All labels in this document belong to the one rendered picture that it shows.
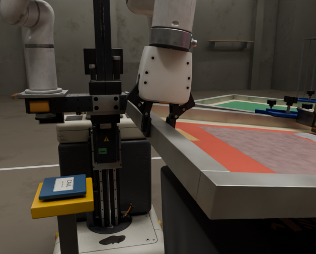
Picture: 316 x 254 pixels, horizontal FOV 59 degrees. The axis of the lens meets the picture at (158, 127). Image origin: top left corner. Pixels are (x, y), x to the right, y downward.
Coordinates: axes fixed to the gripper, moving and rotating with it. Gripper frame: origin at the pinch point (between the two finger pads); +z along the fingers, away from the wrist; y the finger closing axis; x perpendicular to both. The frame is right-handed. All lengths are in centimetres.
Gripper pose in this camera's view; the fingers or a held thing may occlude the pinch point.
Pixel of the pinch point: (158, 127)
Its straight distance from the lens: 55.4
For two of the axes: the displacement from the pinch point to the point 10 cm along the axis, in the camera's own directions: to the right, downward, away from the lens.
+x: 2.5, 2.3, -9.4
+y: -9.6, -0.8, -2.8
